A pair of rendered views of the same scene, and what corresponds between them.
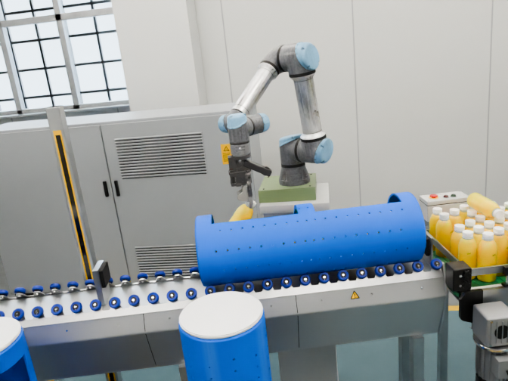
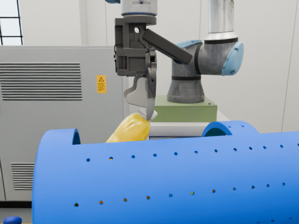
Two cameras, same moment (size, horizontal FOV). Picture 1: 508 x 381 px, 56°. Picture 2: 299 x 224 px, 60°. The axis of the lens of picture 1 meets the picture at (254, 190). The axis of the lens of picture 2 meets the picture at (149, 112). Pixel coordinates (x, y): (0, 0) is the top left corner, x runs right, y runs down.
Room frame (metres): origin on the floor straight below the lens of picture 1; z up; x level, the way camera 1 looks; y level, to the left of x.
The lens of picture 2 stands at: (1.25, 0.10, 1.40)
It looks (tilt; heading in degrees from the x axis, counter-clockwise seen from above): 13 degrees down; 351
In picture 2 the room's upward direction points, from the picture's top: straight up
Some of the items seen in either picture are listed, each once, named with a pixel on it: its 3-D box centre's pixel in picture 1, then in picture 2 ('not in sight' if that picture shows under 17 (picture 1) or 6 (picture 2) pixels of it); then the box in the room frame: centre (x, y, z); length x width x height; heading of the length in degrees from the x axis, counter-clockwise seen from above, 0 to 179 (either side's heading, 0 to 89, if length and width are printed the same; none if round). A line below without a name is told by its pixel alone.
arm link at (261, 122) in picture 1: (252, 124); not in sight; (1.90, -0.02, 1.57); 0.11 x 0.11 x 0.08; 46
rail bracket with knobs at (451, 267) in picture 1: (457, 277); not in sight; (1.63, -0.73, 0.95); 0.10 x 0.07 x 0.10; 1
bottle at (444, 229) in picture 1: (444, 236); not in sight; (1.92, -0.80, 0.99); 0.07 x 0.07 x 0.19
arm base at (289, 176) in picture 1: (293, 171); (185, 88); (2.24, -0.20, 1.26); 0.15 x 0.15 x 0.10
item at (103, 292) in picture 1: (103, 282); not in sight; (1.79, 0.65, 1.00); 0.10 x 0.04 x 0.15; 1
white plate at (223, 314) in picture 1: (221, 313); not in sight; (1.41, 0.15, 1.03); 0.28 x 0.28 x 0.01
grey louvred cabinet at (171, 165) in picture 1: (129, 205); (11, 126); (3.74, 1.02, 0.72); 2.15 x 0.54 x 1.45; 81
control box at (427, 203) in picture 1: (444, 205); not in sight; (2.12, -0.88, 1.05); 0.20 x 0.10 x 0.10; 91
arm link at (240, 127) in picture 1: (238, 128); not in sight; (1.81, 0.03, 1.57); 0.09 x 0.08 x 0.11; 136
